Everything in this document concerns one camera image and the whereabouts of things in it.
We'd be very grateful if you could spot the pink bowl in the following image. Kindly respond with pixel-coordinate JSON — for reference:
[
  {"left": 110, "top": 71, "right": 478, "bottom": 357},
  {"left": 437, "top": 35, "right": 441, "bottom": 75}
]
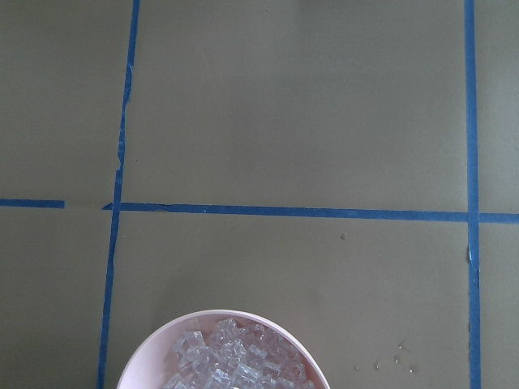
[{"left": 117, "top": 310, "right": 330, "bottom": 388}]

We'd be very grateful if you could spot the clear ice cubes pile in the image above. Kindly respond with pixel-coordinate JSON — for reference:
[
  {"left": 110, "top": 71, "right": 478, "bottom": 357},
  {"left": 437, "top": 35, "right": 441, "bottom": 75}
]
[{"left": 162, "top": 318, "right": 316, "bottom": 388}]

